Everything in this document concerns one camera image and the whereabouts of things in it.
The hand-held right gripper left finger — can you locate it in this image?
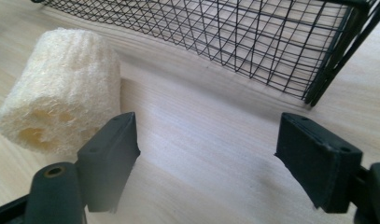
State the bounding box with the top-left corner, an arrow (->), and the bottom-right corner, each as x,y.
76,111 -> 141,214

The black wire mesh basket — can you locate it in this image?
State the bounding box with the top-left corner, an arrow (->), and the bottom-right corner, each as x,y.
31,0 -> 380,107

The cream loofah sponge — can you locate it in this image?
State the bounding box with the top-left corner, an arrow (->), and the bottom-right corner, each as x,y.
0,27 -> 122,157

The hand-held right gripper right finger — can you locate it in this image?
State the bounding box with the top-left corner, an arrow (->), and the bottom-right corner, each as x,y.
274,112 -> 364,214

